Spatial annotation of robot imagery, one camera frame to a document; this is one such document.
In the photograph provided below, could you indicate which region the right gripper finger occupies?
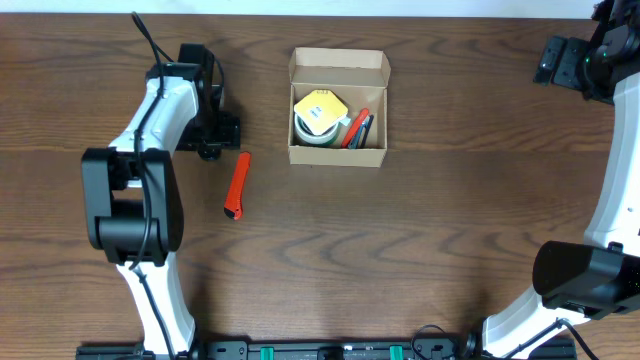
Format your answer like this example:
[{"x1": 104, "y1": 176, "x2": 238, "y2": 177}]
[
  {"x1": 533, "y1": 36, "x2": 567, "y2": 85},
  {"x1": 551, "y1": 37, "x2": 589, "y2": 90}
]

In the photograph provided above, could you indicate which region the black cone glue bottle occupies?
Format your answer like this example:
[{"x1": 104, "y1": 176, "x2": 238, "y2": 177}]
[{"x1": 198, "y1": 148, "x2": 222, "y2": 161}]

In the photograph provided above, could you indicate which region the green tape roll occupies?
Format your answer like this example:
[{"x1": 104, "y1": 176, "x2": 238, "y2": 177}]
[{"x1": 295, "y1": 125, "x2": 339, "y2": 147}]

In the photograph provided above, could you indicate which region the white tape roll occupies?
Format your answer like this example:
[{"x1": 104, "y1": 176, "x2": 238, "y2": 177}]
[{"x1": 294, "y1": 115, "x2": 339, "y2": 147}]

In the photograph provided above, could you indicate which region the yellow sticky note pad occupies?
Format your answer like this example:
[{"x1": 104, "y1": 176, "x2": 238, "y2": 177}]
[{"x1": 294, "y1": 89, "x2": 348, "y2": 135}]

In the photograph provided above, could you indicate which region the orange lighter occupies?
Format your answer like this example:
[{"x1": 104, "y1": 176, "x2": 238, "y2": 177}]
[{"x1": 341, "y1": 108, "x2": 374, "y2": 149}]

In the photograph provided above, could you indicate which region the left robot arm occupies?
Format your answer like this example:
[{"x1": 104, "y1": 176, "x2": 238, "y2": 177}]
[{"x1": 76, "y1": 43, "x2": 241, "y2": 359}]

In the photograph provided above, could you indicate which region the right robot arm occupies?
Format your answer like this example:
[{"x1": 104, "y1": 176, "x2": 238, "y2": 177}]
[{"x1": 461, "y1": 0, "x2": 639, "y2": 359}]

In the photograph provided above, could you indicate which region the orange utility knife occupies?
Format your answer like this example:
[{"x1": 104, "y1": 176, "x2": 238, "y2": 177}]
[{"x1": 224, "y1": 152, "x2": 251, "y2": 220}]

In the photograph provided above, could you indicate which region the open cardboard box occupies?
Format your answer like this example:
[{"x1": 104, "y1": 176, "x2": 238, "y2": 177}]
[{"x1": 288, "y1": 47, "x2": 391, "y2": 168}]

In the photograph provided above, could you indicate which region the left black cable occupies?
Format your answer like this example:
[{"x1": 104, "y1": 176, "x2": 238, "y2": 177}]
[{"x1": 127, "y1": 10, "x2": 226, "y2": 360}]

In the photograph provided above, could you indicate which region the black cable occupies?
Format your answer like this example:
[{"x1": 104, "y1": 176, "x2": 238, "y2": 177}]
[
  {"x1": 127, "y1": 10, "x2": 226, "y2": 360},
  {"x1": 499, "y1": 317, "x2": 601, "y2": 360}
]

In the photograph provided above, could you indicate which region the right black cable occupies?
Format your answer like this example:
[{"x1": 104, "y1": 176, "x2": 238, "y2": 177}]
[{"x1": 499, "y1": 317, "x2": 601, "y2": 360}]

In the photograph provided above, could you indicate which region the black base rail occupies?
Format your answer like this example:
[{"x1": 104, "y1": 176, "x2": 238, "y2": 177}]
[{"x1": 75, "y1": 335, "x2": 578, "y2": 360}]

